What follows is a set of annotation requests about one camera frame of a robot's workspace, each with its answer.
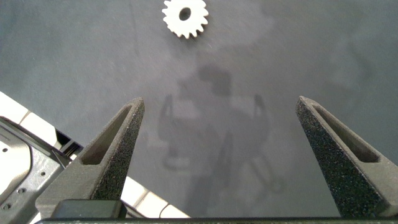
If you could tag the small steel planetary gear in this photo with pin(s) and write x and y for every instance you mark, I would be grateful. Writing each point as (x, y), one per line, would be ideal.
(185, 28)

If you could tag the dark mat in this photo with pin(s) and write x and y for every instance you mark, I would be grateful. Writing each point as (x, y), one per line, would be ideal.
(280, 62)

